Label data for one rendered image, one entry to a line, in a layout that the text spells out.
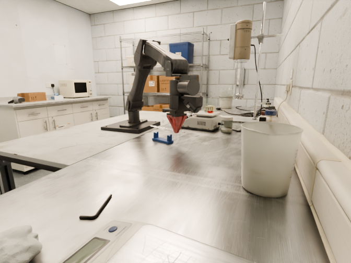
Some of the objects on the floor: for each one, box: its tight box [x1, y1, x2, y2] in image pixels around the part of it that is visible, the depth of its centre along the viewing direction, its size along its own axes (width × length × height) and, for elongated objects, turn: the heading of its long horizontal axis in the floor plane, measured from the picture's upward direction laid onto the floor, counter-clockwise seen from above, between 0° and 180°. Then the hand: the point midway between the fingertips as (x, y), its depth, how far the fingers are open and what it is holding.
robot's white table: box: [0, 111, 191, 195], centre depth 137 cm, size 48×120×90 cm, turn 157°
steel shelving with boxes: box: [119, 28, 210, 115], centre depth 354 cm, size 143×41×190 cm, turn 67°
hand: (176, 130), depth 83 cm, fingers closed, pressing on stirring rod
